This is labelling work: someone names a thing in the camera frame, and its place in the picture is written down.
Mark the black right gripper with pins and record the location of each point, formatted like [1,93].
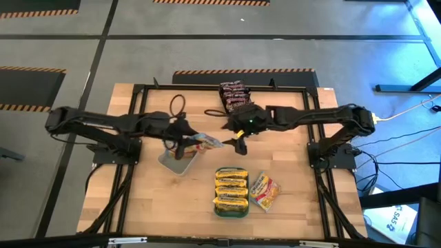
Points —
[249,124]

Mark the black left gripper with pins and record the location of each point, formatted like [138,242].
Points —
[174,131]

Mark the white plastic bin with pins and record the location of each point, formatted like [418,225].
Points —
[179,167]

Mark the dark grey plastic bin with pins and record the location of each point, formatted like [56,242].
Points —
[223,103]

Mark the black Maruchan fire noodle pack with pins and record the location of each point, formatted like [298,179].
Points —
[235,94]

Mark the green plastic bin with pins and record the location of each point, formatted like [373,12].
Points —
[231,215]

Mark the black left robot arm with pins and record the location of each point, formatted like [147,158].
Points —
[103,120]

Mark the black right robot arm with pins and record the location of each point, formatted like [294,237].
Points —
[310,117]

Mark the black hazard-striped floor mat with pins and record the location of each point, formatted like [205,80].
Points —
[206,2]
[200,79]
[34,5]
[27,89]

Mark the yellow power strip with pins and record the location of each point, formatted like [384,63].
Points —
[373,118]

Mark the black horizontal rig beam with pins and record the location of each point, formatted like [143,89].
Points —
[69,242]

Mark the black table leg bar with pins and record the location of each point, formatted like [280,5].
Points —
[396,197]

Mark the grey chair leg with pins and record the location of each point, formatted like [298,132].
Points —
[10,154]

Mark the white printed cardboard box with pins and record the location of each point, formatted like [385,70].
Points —
[389,220]

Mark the black power adapter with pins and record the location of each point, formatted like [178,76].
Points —
[435,107]

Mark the dark grey cabinet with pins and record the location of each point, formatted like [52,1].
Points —
[429,224]

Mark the black aluminium table frame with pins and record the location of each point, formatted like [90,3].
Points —
[193,87]

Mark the silver metal bracket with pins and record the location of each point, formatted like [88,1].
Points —
[318,244]
[127,240]

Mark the black desk leg frame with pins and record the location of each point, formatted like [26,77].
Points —
[396,88]

